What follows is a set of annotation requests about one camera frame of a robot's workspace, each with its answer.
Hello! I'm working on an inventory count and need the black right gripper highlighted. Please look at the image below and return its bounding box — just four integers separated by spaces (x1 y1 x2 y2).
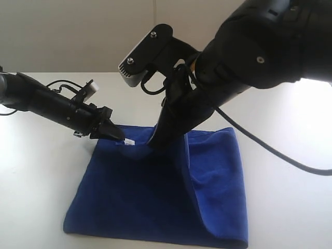
147 63 249 150

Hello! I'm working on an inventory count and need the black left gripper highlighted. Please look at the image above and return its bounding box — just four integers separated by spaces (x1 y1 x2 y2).
74 104 125 141

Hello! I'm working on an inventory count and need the blue microfiber towel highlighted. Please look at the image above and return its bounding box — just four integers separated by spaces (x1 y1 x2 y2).
63 126 249 248

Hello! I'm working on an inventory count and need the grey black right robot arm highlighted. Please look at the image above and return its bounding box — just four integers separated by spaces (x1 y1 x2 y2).
148 1 331 149

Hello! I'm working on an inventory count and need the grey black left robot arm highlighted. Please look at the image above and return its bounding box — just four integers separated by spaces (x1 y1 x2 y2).
1 71 125 141

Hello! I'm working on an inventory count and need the white towel label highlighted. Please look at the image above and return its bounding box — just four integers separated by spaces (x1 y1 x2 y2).
124 138 135 146

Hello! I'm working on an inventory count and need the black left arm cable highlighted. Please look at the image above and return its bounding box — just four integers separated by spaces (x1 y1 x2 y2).
46 79 84 93

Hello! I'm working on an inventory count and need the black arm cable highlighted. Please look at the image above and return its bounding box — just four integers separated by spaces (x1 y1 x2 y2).
140 64 332 176
46 79 84 93

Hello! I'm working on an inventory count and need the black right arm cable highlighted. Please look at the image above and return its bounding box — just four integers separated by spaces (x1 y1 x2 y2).
140 64 332 176

